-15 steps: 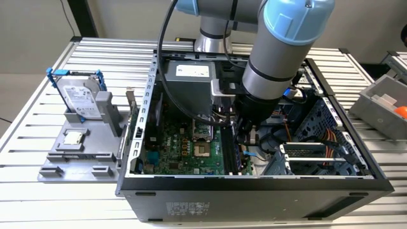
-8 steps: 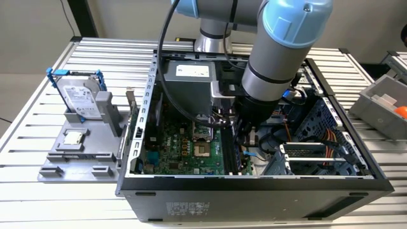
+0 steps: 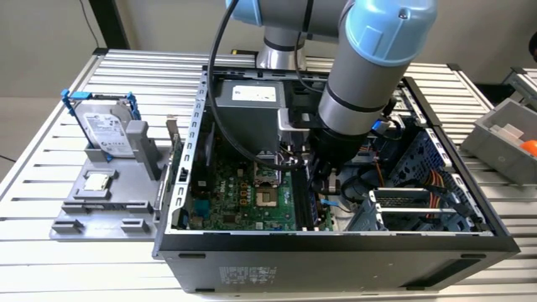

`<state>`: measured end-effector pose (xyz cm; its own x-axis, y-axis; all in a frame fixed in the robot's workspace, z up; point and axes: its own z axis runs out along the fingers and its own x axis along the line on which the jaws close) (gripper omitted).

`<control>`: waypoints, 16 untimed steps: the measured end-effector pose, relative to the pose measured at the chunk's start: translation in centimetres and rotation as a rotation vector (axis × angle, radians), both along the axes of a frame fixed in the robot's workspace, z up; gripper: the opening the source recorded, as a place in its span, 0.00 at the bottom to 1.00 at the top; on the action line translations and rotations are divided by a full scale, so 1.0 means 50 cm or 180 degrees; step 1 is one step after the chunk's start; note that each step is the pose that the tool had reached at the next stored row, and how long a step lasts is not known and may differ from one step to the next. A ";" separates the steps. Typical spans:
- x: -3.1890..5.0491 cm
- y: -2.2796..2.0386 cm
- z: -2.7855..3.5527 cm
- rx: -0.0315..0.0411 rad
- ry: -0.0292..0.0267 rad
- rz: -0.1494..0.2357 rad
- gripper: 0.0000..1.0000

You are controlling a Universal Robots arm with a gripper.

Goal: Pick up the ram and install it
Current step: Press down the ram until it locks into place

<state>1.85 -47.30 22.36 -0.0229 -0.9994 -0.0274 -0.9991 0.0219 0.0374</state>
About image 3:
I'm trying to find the RAM memory stick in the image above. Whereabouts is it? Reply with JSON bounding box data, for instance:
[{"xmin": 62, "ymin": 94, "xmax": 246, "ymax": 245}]
[{"xmin": 306, "ymin": 162, "xmax": 323, "ymax": 223}]

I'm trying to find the black RAM slot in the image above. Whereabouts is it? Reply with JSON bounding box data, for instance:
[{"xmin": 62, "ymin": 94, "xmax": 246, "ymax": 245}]
[
  {"xmin": 296, "ymin": 171, "xmax": 311, "ymax": 233},
  {"xmin": 292, "ymin": 171, "xmax": 306, "ymax": 233}
]

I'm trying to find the small silver gripper fitting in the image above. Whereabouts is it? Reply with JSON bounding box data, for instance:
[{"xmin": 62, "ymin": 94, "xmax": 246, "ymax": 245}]
[{"xmin": 326, "ymin": 171, "xmax": 342, "ymax": 194}]

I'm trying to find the metal socket cover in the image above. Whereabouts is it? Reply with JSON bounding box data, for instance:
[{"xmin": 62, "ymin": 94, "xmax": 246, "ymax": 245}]
[{"xmin": 254, "ymin": 160, "xmax": 282, "ymax": 187}]

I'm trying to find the grey hard disk bay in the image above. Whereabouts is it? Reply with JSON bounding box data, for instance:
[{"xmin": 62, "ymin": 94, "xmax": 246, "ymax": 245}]
[{"xmin": 346, "ymin": 187, "xmax": 463, "ymax": 234}]

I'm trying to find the grey power supply unit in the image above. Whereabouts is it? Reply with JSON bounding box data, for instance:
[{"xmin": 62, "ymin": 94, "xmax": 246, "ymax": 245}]
[{"xmin": 206, "ymin": 78, "xmax": 291, "ymax": 158}]

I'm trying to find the CPU socket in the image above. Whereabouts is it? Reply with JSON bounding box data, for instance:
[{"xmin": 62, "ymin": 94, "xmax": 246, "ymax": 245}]
[{"xmin": 255, "ymin": 187, "xmax": 280, "ymax": 208}]

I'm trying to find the green Dell motherboard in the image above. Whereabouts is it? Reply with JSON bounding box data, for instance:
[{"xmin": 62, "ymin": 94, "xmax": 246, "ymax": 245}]
[{"xmin": 187, "ymin": 157, "xmax": 338, "ymax": 234}]

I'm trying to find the black case fan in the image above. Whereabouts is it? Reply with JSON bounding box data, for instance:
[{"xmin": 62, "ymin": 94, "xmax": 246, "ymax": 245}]
[{"xmin": 194, "ymin": 122, "xmax": 218, "ymax": 198}]

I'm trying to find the green graphics card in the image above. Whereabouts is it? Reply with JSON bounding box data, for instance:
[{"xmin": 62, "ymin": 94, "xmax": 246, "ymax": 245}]
[{"xmin": 155, "ymin": 113, "xmax": 186, "ymax": 218}]

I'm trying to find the grey plastic bin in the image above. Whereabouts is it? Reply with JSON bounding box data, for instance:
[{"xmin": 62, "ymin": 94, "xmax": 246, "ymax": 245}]
[{"xmin": 460, "ymin": 97, "xmax": 537, "ymax": 186}]

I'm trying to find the black open PC case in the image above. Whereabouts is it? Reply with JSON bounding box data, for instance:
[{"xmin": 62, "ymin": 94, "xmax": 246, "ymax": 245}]
[{"xmin": 151, "ymin": 64, "xmax": 524, "ymax": 296}]

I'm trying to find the small white box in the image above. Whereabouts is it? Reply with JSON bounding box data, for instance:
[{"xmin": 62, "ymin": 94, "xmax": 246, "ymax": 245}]
[{"xmin": 488, "ymin": 123, "xmax": 526, "ymax": 142}]

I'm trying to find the orange ball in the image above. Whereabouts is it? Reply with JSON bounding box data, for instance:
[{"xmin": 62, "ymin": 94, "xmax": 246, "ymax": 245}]
[{"xmin": 519, "ymin": 139, "xmax": 537, "ymax": 157}]

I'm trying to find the grey plastic parts rack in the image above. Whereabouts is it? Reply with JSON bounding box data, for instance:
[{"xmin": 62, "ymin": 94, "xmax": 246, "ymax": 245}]
[{"xmin": 50, "ymin": 121, "xmax": 170, "ymax": 243}]

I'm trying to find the aluminium side rack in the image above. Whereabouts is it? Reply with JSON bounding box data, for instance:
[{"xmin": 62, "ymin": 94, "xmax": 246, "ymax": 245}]
[{"xmin": 502, "ymin": 66, "xmax": 537, "ymax": 111}]

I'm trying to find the hard disk in blue carrier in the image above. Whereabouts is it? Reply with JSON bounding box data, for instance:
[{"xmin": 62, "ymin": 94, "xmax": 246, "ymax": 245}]
[{"xmin": 60, "ymin": 90, "xmax": 142, "ymax": 160}]

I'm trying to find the silver CPU chip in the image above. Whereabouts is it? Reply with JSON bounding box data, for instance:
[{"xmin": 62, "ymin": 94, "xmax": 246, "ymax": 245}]
[{"xmin": 83, "ymin": 173, "xmax": 114, "ymax": 192}]

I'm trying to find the black camera mounting bracket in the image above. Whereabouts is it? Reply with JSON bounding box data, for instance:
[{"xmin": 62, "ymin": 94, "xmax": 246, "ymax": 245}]
[{"xmin": 294, "ymin": 109, "xmax": 315, "ymax": 130}]

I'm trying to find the black looped cable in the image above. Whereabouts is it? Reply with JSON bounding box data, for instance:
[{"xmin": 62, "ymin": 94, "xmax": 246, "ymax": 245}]
[{"xmin": 339, "ymin": 171, "xmax": 379, "ymax": 218}]

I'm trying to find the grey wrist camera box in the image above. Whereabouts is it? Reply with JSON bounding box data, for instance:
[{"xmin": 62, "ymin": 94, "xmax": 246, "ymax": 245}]
[{"xmin": 278, "ymin": 108, "xmax": 315, "ymax": 132}]

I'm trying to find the orange red yellow wire bundle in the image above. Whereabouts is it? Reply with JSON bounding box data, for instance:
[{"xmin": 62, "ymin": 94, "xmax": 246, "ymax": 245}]
[{"xmin": 360, "ymin": 143, "xmax": 448, "ymax": 221}]

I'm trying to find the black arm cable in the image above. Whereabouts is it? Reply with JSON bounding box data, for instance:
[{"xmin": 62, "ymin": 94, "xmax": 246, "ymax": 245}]
[{"xmin": 208, "ymin": 0, "xmax": 332, "ymax": 172}]

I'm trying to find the black metal frame post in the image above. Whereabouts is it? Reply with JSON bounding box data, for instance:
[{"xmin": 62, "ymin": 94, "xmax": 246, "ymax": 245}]
[{"xmin": 86, "ymin": 0, "xmax": 131, "ymax": 51}]

